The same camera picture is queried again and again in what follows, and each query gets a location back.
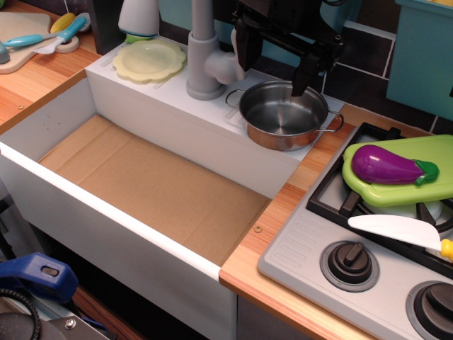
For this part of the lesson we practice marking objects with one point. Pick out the blue handled toy spoon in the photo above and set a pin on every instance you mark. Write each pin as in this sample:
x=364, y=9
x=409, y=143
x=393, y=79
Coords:
x=28, y=40

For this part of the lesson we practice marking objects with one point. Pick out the pale yellow scalloped plate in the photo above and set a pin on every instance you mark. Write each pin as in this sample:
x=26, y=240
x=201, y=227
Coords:
x=149, y=60

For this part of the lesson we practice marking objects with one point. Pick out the beige wooden cutting board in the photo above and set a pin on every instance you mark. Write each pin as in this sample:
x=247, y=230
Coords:
x=23, y=35

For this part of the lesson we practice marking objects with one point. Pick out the black stove grate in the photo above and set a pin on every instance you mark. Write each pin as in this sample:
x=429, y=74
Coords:
x=335, y=201

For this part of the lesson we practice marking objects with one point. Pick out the green plastic cutting board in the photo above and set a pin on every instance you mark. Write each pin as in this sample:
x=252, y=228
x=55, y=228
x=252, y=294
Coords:
x=436, y=149

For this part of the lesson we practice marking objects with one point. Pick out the teal plastic bin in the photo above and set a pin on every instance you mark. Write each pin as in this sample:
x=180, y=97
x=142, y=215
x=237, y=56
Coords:
x=421, y=67

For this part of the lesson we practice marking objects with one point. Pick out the yellow toy corn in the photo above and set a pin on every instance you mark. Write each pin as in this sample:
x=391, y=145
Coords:
x=62, y=23

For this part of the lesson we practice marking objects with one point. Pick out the small stainless steel pot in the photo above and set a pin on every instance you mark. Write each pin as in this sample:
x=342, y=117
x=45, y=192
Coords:
x=275, y=119

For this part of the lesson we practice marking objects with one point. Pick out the purple toy eggplant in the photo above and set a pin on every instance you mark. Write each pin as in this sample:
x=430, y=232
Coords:
x=374, y=164

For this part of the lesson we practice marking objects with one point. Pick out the white and green bottle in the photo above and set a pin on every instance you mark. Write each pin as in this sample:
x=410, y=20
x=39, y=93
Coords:
x=139, y=20

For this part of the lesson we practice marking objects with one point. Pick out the grey toy stove top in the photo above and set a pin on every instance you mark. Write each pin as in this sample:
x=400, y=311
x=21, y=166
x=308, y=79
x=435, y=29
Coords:
x=293, y=257

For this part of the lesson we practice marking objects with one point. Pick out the black stove knob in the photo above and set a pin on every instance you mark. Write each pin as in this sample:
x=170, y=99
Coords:
x=429, y=309
x=349, y=266

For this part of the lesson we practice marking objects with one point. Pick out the white toy sink basin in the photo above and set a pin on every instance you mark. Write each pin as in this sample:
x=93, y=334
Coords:
x=151, y=186

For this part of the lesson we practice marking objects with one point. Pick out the grey toy faucet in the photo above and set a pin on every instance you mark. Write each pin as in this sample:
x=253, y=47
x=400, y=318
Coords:
x=209, y=68

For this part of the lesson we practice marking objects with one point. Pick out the white toy knife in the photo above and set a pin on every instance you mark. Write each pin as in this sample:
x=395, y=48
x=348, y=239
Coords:
x=405, y=229

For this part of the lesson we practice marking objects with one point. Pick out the blue clamp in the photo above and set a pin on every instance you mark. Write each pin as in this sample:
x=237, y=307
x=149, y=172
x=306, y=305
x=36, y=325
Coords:
x=41, y=276

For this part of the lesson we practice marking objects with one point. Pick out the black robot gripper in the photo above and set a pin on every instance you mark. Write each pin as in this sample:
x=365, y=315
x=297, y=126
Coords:
x=294, y=26

